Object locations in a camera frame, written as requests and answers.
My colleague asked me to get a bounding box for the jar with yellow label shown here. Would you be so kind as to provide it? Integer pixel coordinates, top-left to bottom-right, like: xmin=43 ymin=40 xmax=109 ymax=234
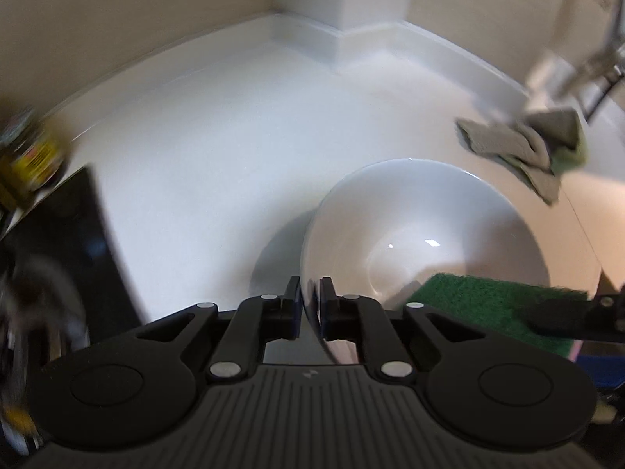
xmin=0 ymin=106 xmax=75 ymax=212

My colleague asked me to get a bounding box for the metal pot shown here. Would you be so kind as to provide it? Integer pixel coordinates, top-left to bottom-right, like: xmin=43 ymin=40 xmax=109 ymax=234
xmin=0 ymin=253 xmax=89 ymax=453

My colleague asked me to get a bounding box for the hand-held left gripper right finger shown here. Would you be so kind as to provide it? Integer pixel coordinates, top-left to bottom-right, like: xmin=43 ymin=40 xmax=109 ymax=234
xmin=319 ymin=276 xmax=487 ymax=385

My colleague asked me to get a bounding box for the grey and green cloth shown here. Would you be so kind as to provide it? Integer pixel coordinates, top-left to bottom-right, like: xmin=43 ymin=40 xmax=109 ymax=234
xmin=456 ymin=107 xmax=587 ymax=206

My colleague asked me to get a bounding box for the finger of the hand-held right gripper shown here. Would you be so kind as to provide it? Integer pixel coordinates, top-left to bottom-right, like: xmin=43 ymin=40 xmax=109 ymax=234
xmin=524 ymin=293 xmax=625 ymax=344

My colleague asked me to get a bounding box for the white ceramic bowl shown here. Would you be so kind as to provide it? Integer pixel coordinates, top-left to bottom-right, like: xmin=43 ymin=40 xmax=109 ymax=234
xmin=300 ymin=158 xmax=550 ymax=365

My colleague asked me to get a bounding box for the black glass cooktop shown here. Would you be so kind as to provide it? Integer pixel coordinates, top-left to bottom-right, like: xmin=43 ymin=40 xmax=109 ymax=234
xmin=0 ymin=166 xmax=143 ymax=455

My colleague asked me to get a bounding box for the green scouring pad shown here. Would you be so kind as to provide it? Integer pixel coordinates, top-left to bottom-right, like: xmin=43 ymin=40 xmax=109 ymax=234
xmin=400 ymin=272 xmax=589 ymax=358

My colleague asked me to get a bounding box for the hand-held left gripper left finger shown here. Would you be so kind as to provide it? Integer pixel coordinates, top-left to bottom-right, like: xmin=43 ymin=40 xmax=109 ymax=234
xmin=135 ymin=276 xmax=302 ymax=385

